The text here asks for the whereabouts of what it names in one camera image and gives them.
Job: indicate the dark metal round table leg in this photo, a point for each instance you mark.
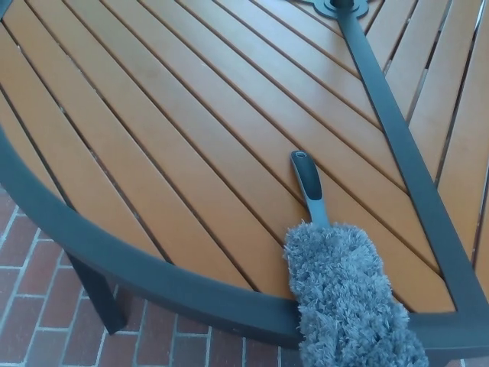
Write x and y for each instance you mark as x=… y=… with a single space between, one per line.
x=101 y=298

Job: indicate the grey fluffy microfibre duster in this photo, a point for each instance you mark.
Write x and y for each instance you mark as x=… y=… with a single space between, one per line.
x=344 y=286

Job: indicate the round slatted wood patio table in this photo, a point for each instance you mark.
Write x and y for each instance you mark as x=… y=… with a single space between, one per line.
x=114 y=248

